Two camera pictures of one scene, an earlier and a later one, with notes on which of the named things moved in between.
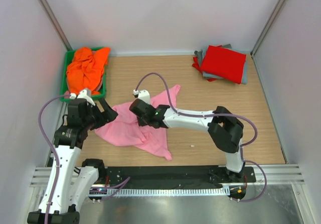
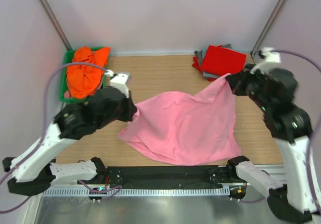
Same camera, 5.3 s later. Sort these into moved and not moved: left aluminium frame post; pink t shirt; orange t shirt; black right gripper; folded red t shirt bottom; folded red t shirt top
Moved: pink t shirt; black right gripper
Not moved: orange t shirt; folded red t shirt top; left aluminium frame post; folded red t shirt bottom
